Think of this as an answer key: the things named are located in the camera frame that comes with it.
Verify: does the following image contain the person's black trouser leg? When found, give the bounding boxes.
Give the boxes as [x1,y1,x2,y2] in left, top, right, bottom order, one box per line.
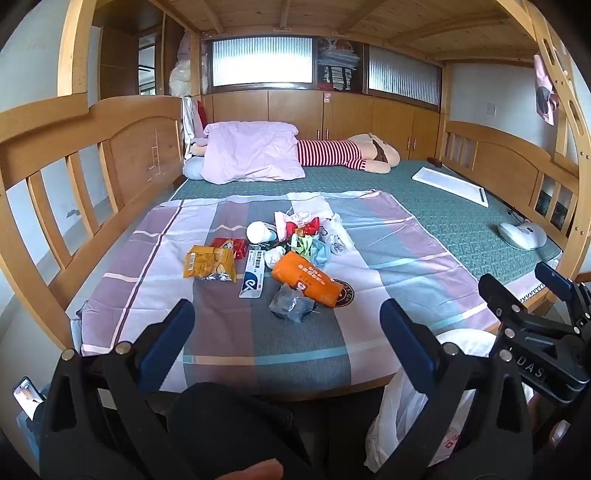
[166,382,384,480]

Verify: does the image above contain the frosted glass window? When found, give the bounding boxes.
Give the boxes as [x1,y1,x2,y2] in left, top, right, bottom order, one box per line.
[210,38,315,87]
[368,45,443,109]

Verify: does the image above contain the green wrapper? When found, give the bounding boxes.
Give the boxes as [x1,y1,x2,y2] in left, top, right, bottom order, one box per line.
[288,234,319,259]

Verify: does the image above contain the white lined trash bin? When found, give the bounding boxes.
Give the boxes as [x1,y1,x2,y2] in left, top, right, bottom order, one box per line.
[365,330,497,474]

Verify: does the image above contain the white paper cup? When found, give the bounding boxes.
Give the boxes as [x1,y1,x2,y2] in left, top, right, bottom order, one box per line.
[246,222,278,244]

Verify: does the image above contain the red wrapper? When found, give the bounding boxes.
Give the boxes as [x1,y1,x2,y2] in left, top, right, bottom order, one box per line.
[284,217,321,238]

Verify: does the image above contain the white and blue medicine box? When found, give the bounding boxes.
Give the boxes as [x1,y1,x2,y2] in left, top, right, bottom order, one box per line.
[239,249,269,299]

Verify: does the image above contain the yellow snack bag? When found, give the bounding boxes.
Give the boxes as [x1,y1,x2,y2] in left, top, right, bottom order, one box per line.
[183,246,237,283]

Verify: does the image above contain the black smartphone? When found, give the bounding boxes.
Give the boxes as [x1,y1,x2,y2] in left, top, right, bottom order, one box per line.
[11,376,47,421]

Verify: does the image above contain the white rounded device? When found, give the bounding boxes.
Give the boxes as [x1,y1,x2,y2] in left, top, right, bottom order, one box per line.
[498,222,548,251]

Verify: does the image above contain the green patterned bed mat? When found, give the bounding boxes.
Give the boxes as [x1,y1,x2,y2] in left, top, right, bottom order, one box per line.
[168,159,564,289]

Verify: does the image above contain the light blue wrapper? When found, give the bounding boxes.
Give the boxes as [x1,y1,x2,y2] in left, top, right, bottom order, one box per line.
[309,240,331,268]

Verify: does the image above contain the orange plastic bag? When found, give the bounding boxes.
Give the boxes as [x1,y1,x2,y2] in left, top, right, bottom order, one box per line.
[270,251,340,308]

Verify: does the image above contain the shelf of stacked books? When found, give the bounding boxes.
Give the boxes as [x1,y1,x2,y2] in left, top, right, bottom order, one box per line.
[318,39,365,92]

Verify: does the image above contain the white wrapped bundle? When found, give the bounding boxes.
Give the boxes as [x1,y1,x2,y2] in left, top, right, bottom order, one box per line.
[168,32,201,99]

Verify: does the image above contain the wooden bunk bed frame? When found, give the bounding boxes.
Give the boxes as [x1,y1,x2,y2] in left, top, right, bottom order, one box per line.
[0,0,591,393]

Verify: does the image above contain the long white board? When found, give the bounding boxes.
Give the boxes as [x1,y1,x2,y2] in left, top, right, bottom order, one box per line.
[412,167,489,209]

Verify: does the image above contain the grey plastic bag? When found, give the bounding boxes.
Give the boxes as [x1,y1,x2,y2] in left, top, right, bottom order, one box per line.
[269,283,318,326]

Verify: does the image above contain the pink and white wrapper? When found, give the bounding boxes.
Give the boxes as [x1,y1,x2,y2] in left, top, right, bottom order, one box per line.
[274,211,310,229]

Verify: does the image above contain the plaid bed sheet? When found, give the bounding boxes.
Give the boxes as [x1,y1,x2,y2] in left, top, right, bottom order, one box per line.
[76,189,502,402]

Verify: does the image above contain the pale blue cushion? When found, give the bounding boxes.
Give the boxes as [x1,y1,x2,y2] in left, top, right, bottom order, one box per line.
[182,157,208,182]

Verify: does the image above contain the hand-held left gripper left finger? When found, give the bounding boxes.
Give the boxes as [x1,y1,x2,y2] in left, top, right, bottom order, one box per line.
[39,299,199,480]

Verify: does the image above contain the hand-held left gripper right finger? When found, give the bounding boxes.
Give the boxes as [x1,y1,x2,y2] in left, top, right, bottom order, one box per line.
[369,299,539,480]

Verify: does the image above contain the wafer snack packet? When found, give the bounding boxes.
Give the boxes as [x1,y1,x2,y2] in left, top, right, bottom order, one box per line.
[211,237,249,260]

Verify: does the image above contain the person's left hand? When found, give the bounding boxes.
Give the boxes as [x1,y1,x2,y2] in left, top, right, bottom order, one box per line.
[210,459,284,480]

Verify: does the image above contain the clear plastic bag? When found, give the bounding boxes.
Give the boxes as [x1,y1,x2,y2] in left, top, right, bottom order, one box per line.
[321,215,356,254]

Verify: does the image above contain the pink hanging cloth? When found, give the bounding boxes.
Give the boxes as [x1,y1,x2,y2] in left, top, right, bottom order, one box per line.
[534,54,560,126]

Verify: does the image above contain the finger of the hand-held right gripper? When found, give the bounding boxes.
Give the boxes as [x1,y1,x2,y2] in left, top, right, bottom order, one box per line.
[534,261,591,315]
[478,274,555,330]

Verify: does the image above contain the pink pillow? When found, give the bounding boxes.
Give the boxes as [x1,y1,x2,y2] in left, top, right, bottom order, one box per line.
[203,121,306,184]

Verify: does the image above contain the plush doll with striped shirt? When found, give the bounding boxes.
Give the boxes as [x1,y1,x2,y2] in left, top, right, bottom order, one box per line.
[185,133,402,175]

